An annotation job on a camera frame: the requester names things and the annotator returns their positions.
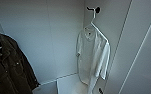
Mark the white wardrobe door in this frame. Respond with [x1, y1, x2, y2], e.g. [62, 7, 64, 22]
[105, 0, 151, 94]

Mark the white shirt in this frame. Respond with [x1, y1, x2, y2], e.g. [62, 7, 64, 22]
[75, 24, 112, 94]

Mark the white wardrobe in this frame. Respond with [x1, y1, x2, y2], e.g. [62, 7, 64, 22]
[0, 0, 151, 94]

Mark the white wardrobe shelf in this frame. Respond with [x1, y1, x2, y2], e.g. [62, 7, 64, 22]
[55, 73, 93, 94]

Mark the dark olive jacket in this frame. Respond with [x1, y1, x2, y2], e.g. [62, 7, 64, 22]
[0, 27, 41, 94]

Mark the black wall hook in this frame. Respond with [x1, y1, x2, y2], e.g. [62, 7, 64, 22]
[86, 5, 102, 15]

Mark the small black wall fitting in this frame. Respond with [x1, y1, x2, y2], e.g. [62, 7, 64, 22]
[97, 87, 105, 94]

